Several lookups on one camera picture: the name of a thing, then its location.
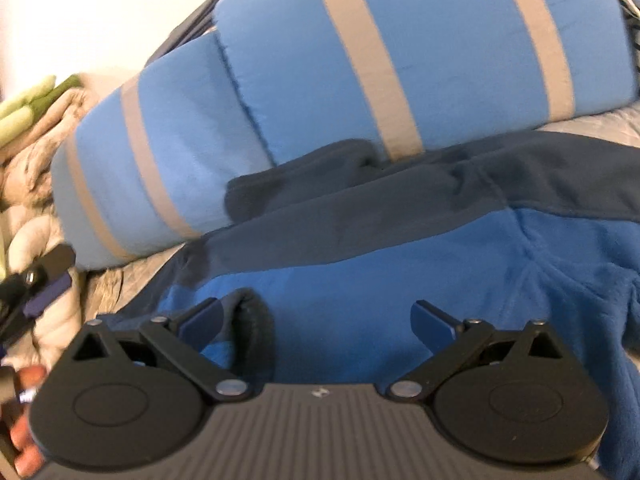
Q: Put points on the large blue striped pillow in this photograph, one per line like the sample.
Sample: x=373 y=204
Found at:
x=440 y=60

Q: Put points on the grey-blue dark cloth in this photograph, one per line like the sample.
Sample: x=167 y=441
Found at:
x=195 y=20

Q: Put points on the blue fleece garment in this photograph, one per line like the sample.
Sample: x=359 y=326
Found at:
x=400 y=280

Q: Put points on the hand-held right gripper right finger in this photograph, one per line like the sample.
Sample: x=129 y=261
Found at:
x=431 y=327

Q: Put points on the person's left hand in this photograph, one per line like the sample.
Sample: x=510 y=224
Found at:
x=22 y=435

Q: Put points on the beige quilted comforter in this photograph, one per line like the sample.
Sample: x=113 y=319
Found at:
x=45 y=200

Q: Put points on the white striped cloth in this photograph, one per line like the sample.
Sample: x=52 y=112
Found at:
x=627 y=20

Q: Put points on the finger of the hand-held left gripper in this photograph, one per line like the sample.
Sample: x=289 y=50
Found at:
x=50 y=290

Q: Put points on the green cloth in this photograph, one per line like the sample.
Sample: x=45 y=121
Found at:
x=30 y=105

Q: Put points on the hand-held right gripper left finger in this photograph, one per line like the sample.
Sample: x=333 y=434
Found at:
x=202 y=325

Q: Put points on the small blue striped pillow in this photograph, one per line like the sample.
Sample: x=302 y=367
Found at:
x=200 y=160

